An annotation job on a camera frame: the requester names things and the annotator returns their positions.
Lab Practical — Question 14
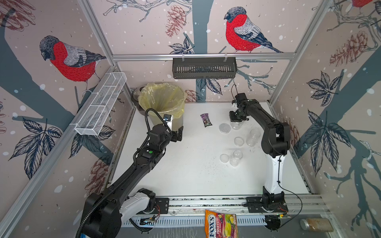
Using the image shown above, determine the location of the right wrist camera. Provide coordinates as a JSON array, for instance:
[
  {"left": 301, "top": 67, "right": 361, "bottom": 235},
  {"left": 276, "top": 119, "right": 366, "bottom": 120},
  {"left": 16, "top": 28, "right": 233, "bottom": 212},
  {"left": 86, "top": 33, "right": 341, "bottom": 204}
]
[{"left": 235, "top": 93, "right": 248, "bottom": 108}]

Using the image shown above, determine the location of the white wire shelf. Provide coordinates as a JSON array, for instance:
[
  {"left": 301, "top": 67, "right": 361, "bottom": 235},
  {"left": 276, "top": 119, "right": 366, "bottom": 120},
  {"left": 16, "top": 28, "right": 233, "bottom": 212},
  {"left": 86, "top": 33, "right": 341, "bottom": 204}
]
[{"left": 74, "top": 72, "right": 127, "bottom": 136}]

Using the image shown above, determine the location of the wide jar patterned lid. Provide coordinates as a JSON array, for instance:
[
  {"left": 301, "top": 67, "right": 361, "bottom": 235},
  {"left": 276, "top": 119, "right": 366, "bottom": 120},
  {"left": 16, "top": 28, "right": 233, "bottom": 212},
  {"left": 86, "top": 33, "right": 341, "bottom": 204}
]
[{"left": 230, "top": 122, "right": 244, "bottom": 130}]

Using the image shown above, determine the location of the grey metal bowl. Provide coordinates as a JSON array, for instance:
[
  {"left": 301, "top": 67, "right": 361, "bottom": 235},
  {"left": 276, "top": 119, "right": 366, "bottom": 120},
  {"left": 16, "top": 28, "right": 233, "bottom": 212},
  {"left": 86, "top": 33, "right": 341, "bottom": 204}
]
[{"left": 131, "top": 85, "right": 146, "bottom": 116}]

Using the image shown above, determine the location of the black hanging basket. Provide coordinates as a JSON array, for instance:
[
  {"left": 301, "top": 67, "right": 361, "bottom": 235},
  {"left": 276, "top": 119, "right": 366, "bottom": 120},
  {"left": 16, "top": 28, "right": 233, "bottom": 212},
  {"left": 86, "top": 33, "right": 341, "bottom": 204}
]
[{"left": 172, "top": 57, "right": 238, "bottom": 79}]

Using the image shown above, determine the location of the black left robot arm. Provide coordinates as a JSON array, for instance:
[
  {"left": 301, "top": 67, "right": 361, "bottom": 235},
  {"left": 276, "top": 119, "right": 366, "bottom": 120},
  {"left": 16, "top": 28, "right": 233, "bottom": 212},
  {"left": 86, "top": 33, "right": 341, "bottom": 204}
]
[{"left": 75, "top": 108, "right": 173, "bottom": 238}]

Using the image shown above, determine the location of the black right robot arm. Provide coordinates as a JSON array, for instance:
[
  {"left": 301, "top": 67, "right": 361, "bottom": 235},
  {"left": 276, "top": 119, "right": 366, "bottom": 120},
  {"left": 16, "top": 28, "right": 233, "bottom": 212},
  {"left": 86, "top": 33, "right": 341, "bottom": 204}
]
[{"left": 229, "top": 93, "right": 291, "bottom": 195}]

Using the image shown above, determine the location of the bin with yellow bag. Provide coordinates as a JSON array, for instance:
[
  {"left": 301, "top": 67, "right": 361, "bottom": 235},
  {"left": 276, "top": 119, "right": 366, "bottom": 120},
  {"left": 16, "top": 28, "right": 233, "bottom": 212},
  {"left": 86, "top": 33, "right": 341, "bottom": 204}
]
[{"left": 139, "top": 83, "right": 187, "bottom": 131}]

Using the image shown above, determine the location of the purple candy packet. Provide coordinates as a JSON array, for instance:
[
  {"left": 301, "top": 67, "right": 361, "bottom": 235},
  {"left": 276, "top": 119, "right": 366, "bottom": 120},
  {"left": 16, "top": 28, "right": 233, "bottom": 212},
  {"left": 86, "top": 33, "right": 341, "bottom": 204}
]
[{"left": 200, "top": 113, "right": 212, "bottom": 128}]

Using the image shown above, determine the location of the Fox's candy bag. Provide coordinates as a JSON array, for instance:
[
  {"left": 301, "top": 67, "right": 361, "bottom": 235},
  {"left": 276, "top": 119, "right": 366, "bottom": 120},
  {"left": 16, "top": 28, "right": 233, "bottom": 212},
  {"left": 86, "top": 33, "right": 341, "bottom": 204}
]
[{"left": 204, "top": 210, "right": 239, "bottom": 238}]

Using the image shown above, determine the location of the clear jar lid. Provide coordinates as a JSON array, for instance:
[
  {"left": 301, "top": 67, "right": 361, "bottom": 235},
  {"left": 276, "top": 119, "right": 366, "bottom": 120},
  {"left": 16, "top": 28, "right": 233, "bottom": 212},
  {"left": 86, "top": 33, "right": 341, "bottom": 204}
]
[
  {"left": 219, "top": 154, "right": 230, "bottom": 164},
  {"left": 234, "top": 137, "right": 245, "bottom": 147}
]

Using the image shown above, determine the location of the grain-filled jar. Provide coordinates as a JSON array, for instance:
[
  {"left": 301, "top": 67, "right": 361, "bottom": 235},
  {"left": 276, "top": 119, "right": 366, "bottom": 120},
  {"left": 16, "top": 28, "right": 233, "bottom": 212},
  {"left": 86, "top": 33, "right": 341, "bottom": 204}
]
[{"left": 300, "top": 218, "right": 334, "bottom": 232}]

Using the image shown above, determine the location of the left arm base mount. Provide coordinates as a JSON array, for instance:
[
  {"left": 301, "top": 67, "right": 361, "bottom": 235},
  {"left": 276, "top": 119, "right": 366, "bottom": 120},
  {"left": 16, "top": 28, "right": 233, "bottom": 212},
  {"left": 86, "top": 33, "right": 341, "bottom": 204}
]
[{"left": 122, "top": 188, "right": 169, "bottom": 215}]

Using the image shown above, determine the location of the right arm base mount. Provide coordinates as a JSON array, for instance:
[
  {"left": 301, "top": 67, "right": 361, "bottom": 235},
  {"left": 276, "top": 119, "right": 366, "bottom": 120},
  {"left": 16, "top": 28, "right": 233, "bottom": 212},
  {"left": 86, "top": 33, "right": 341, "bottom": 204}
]
[{"left": 243, "top": 186, "right": 288, "bottom": 213}]

